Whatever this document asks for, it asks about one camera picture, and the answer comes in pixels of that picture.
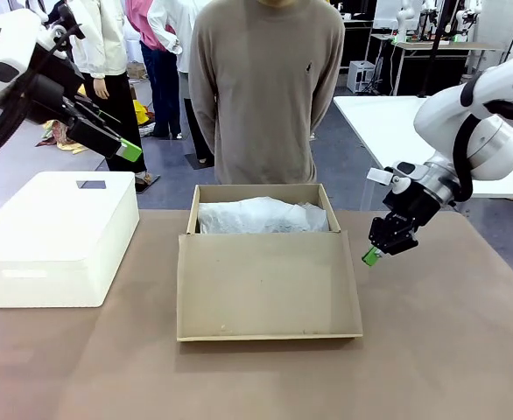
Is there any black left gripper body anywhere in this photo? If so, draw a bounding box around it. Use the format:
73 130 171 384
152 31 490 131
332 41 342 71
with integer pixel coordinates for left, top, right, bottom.
19 45 87 128

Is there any black mannequin base plate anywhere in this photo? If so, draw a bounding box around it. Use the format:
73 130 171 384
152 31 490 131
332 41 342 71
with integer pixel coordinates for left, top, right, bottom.
185 152 216 171
134 172 161 193

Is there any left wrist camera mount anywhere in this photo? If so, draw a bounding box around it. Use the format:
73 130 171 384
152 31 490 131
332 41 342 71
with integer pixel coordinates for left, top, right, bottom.
35 3 87 58

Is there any small white open cabinet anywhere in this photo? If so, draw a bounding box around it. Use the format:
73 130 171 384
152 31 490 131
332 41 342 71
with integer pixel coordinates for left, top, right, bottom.
347 59 376 95

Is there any mannequin in pink top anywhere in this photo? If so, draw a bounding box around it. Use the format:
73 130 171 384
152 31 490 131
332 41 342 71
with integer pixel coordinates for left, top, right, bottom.
124 0 183 140

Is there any small cardboard box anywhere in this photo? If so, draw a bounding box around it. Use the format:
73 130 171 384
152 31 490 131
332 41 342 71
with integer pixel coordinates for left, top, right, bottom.
127 60 148 81

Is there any white plastic storage box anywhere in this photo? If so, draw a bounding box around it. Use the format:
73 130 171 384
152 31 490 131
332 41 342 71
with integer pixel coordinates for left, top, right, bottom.
0 171 140 309

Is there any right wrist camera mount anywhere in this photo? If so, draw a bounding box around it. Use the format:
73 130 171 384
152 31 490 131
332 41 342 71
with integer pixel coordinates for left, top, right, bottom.
367 161 418 196

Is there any mannequin in white shirt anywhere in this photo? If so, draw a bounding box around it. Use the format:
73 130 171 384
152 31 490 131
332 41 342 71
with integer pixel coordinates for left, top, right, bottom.
146 0 216 165

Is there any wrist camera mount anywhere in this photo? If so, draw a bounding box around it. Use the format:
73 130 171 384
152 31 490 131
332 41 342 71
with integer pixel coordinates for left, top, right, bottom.
35 3 87 58
367 161 418 196

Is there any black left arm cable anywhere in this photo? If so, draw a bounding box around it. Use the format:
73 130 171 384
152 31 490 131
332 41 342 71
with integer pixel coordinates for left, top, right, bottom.
0 25 85 164

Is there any thick black pole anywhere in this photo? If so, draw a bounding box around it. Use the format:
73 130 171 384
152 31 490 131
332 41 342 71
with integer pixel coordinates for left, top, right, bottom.
417 0 459 99

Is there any colourful clothes pile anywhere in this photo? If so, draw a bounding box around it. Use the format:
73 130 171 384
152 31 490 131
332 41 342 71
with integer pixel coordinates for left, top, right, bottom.
35 82 157 154

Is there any white tissue paper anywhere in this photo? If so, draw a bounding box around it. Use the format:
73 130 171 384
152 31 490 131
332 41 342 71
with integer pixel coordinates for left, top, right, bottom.
197 196 331 235

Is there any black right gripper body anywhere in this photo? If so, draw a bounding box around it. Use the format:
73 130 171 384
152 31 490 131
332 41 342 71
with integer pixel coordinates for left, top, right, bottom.
382 177 441 228

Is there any white table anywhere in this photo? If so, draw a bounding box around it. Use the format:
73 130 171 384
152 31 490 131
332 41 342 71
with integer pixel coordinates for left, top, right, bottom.
333 94 513 199

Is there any person in beige sweater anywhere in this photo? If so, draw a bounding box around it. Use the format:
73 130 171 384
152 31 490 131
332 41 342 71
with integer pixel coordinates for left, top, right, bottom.
188 0 346 185

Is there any brown cardboard shoe box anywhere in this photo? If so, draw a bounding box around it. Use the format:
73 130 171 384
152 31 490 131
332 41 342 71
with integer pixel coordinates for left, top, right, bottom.
176 183 364 342

